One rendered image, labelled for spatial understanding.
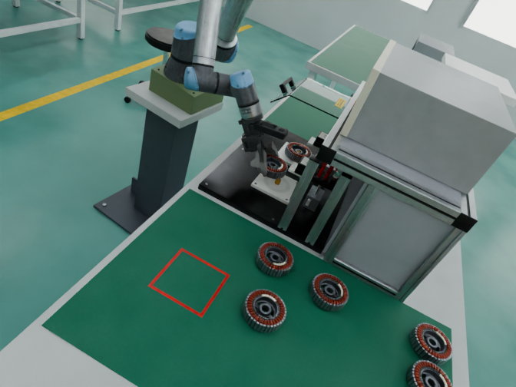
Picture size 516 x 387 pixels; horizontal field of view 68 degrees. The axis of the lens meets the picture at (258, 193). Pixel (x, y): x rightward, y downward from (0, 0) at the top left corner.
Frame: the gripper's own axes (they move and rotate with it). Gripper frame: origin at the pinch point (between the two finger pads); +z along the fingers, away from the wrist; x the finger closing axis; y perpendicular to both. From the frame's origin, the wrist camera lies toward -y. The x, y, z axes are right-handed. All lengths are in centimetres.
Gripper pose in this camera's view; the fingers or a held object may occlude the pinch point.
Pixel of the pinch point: (272, 167)
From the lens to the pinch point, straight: 138.9
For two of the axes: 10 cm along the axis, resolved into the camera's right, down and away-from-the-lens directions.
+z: 2.8, 8.7, 4.2
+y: -8.8, 0.6, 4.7
